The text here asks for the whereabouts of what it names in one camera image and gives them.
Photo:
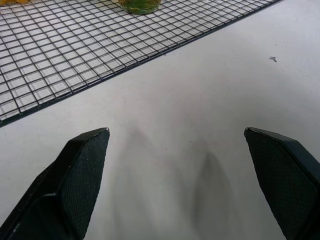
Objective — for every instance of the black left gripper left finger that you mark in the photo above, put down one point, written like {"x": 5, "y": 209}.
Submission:
{"x": 65, "y": 190}

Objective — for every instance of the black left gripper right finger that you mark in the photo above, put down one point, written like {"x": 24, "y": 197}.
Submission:
{"x": 287, "y": 185}

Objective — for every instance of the green glass jar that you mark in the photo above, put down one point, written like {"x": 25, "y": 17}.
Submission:
{"x": 140, "y": 5}

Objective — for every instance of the yellow object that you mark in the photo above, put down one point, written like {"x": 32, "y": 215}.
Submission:
{"x": 20, "y": 1}

